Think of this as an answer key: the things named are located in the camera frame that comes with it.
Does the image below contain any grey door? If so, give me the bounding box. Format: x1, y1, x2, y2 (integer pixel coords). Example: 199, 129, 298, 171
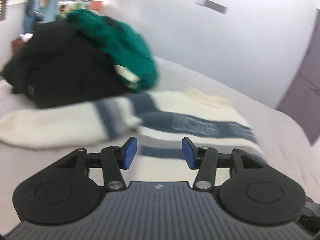
275, 6, 320, 145

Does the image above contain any white blue-striped sweater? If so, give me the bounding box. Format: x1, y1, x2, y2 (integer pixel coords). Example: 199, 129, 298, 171
0, 87, 269, 180

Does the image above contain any dark red bin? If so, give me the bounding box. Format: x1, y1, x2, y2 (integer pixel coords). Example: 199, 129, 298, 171
11, 38, 28, 53

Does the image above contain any green sweatshirt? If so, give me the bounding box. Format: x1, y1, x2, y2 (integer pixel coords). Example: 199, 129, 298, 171
65, 9, 159, 92

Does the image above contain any grey bed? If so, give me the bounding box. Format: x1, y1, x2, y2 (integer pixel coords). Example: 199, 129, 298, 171
0, 55, 320, 230

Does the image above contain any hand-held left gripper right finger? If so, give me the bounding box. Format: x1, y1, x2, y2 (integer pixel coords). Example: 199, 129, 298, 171
182, 137, 267, 191

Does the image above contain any black jacket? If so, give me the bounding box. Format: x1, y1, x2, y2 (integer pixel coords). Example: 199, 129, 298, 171
0, 21, 130, 109

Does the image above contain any grey wall switch panel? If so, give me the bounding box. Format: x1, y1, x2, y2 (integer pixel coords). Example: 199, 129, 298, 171
196, 0, 228, 14

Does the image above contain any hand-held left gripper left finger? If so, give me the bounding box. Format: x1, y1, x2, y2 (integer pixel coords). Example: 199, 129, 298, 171
54, 137, 137, 191

